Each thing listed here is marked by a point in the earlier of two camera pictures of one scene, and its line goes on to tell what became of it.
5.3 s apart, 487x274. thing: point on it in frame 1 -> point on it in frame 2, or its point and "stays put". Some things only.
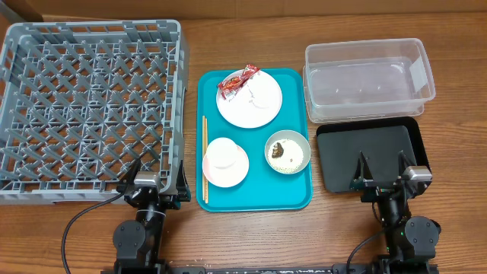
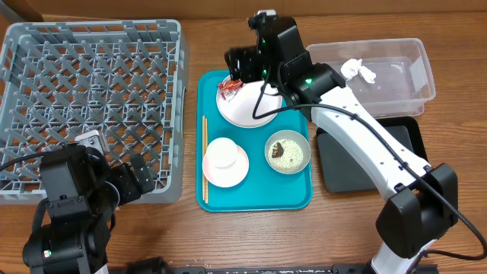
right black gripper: x=380 y=184 -> x=236 y=63
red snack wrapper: x=233 y=84 stays put
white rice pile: x=285 y=155 stays put
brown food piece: x=278 y=151 stays put
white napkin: x=259 y=93 -> x=351 y=68
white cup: x=221 y=153 stays put
